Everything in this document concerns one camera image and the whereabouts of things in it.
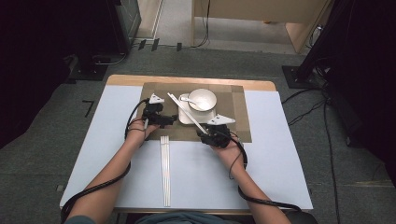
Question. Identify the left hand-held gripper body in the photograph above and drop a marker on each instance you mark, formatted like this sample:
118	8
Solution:
152	112

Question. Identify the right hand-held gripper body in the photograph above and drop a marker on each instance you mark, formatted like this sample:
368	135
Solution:
222	137

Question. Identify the person's right hand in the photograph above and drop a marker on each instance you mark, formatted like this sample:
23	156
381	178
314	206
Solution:
233	158

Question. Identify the person's left hand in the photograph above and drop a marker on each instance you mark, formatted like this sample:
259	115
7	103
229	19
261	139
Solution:
138	133

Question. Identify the white square plate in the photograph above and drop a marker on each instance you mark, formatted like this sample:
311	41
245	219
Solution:
202	116

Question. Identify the brown woven placemat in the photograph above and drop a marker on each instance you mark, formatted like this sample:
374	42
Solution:
162	93

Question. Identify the white round bowl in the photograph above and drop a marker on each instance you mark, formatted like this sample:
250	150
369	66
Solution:
205	98

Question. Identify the pale blue table cover sheet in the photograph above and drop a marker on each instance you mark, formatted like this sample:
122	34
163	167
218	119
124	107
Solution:
202	180

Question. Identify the short black tape strip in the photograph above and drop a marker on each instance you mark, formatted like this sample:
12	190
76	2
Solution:
179	47

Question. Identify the black metal stand base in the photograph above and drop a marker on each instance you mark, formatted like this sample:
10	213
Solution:
88	70

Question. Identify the person's grey-blue shirt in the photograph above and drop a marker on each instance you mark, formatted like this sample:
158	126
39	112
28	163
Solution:
180	219

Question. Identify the dark cabinet with glass door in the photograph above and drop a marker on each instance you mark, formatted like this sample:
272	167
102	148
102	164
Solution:
124	21

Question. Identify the light wooden desk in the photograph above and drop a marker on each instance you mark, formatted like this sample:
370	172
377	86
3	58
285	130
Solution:
264	12

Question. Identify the black slanted stand with base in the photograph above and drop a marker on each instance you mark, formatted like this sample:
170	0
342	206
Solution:
314	40

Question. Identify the black curtain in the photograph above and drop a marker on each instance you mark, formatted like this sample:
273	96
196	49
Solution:
370	77
28	62

